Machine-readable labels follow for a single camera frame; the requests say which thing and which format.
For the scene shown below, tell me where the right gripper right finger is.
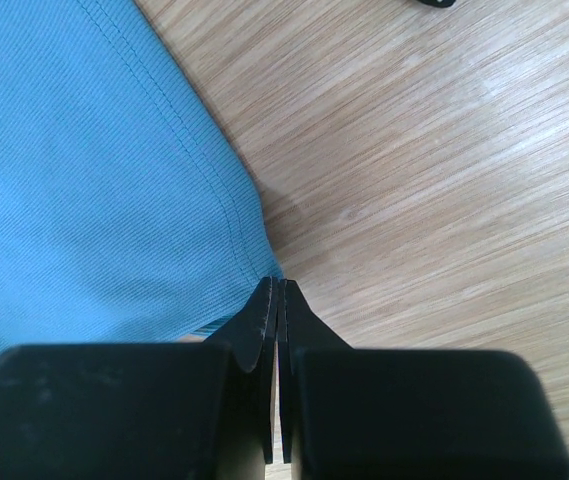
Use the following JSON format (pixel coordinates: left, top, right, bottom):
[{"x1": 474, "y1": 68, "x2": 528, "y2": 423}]
[{"x1": 279, "y1": 280, "x2": 569, "y2": 479}]

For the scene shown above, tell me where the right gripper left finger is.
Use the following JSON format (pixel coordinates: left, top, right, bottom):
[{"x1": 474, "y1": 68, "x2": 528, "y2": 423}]
[{"x1": 0, "y1": 277, "x2": 278, "y2": 479}]

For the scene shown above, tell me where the light blue tank top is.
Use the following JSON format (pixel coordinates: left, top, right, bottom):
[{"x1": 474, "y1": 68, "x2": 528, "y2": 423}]
[{"x1": 0, "y1": 1, "x2": 280, "y2": 352}]

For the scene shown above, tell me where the black white striped tank top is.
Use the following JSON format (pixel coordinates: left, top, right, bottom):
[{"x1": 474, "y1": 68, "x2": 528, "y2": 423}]
[{"x1": 417, "y1": 0, "x2": 456, "y2": 9}]

